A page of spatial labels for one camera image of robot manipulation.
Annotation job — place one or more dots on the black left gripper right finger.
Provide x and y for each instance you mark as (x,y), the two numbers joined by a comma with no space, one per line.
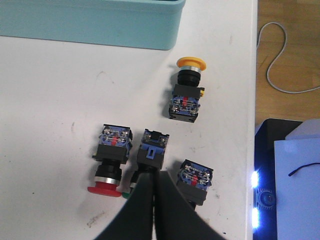
(174,217)

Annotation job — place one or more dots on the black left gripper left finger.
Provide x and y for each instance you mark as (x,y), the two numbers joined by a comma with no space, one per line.
(135,219)

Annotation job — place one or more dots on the light blue plastic box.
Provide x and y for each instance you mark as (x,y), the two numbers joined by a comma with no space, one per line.
(147,24)

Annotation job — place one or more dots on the lower lying green push button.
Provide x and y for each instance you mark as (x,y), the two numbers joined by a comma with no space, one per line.
(193,181)

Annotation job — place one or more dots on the lying green push button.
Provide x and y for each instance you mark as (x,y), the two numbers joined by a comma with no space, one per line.
(150,156)
(193,181)

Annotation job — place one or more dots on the upper lying green push button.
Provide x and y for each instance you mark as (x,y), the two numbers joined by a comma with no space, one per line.
(150,156)

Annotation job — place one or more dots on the lying red push button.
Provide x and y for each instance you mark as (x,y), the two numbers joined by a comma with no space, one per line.
(114,145)

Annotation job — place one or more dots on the black computer case with lights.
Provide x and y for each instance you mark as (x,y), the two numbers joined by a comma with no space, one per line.
(264,200)

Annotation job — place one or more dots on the lying yellow push button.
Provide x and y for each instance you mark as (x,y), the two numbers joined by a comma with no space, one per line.
(185,102)

